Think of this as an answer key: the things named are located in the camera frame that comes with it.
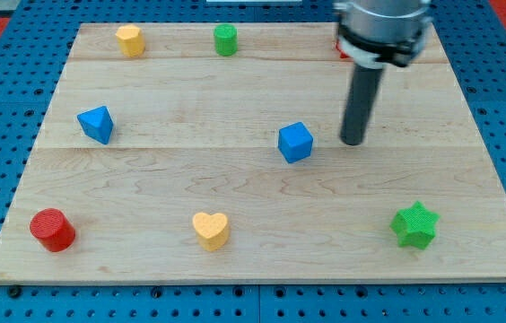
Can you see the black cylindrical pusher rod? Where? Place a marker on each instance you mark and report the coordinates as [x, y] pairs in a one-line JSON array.
[[363, 89]]

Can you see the red block behind arm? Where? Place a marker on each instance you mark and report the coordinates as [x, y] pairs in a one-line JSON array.
[[342, 54]]

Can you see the blue triangle block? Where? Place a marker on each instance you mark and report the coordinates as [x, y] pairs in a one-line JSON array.
[[97, 124]]

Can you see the green star block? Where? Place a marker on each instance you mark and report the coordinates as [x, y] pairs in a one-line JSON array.
[[415, 226]]

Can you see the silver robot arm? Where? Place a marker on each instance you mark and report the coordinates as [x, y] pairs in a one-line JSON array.
[[378, 32]]

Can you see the wooden board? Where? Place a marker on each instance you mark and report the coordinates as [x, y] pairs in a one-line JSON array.
[[196, 132]]

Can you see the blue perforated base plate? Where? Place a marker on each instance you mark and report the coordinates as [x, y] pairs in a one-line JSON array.
[[35, 40]]

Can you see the yellow heart block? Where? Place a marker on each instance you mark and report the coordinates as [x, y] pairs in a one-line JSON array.
[[212, 230]]

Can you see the yellow hexagon block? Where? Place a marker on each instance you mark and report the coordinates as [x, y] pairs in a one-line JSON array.
[[130, 40]]

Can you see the green cylinder block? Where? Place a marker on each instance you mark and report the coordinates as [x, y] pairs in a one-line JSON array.
[[225, 39]]

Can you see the blue cube block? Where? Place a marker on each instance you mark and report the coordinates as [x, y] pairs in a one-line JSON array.
[[295, 142]]

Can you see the red cylinder block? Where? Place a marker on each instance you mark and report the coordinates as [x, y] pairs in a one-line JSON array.
[[52, 230]]

